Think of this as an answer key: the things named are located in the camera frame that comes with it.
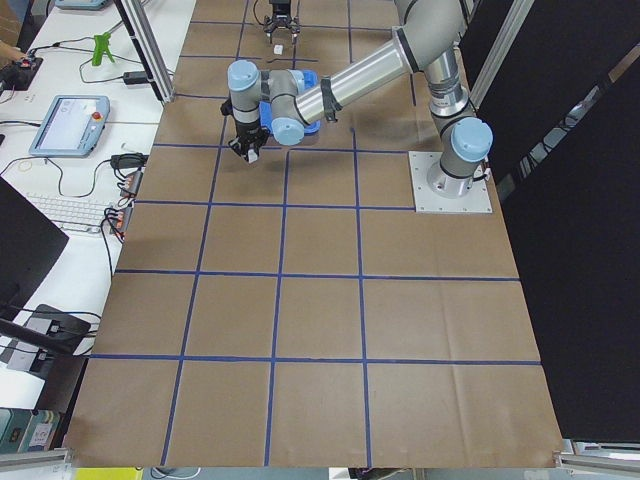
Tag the white keyboard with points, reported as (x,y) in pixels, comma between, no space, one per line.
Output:
(75,216)

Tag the aluminium frame post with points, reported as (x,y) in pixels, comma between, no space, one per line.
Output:
(139,29)

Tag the teach pendant tablet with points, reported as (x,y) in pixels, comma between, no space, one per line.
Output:
(72,126)

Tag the black monitor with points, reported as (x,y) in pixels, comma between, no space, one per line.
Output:
(31,244)

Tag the green clamp tool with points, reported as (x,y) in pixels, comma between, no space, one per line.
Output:
(101,49)

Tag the brown paper mat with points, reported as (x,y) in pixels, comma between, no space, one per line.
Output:
(298,311)

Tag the black power adapter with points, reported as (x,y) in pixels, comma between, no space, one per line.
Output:
(134,77)

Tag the blue plastic tray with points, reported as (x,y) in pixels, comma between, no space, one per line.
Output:
(308,84)

